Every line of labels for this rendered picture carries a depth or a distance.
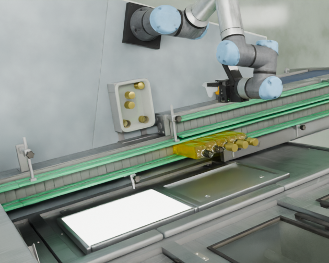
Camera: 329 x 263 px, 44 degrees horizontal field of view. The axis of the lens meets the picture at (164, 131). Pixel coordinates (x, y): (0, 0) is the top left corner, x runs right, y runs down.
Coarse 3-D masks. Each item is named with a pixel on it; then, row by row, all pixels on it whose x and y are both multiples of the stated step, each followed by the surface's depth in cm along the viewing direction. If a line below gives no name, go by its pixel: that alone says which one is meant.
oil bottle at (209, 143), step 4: (192, 140) 188; (196, 140) 186; (200, 140) 185; (204, 140) 184; (208, 140) 183; (212, 140) 182; (204, 144) 180; (208, 144) 178; (212, 144) 179; (216, 144) 180; (208, 148) 178; (216, 152) 181
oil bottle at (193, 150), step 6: (180, 144) 186; (186, 144) 184; (192, 144) 182; (198, 144) 181; (174, 150) 192; (180, 150) 187; (186, 150) 182; (192, 150) 178; (198, 150) 175; (186, 156) 184; (192, 156) 179; (198, 156) 176
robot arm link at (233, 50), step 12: (216, 0) 135; (228, 0) 132; (228, 12) 131; (228, 24) 130; (240, 24) 131; (228, 36) 130; (240, 36) 130; (228, 48) 126; (240, 48) 128; (252, 48) 131; (228, 60) 128; (240, 60) 129; (252, 60) 131
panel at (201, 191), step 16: (192, 176) 185; (208, 176) 184; (224, 176) 181; (240, 176) 177; (256, 176) 174; (272, 176) 170; (288, 176) 171; (160, 192) 170; (176, 192) 168; (192, 192) 167; (208, 192) 164; (224, 192) 162; (240, 192) 159; (192, 208) 149; (64, 224) 151; (160, 224) 142; (80, 240) 135; (112, 240) 133
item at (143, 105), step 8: (136, 80) 185; (144, 80) 187; (120, 88) 189; (128, 88) 191; (144, 88) 191; (120, 96) 189; (136, 96) 193; (144, 96) 192; (120, 104) 190; (136, 104) 194; (144, 104) 194; (152, 104) 190; (120, 112) 182; (128, 112) 192; (136, 112) 194; (144, 112) 196; (152, 112) 190; (120, 120) 183; (136, 120) 195; (152, 120) 191; (128, 128) 186; (136, 128) 187
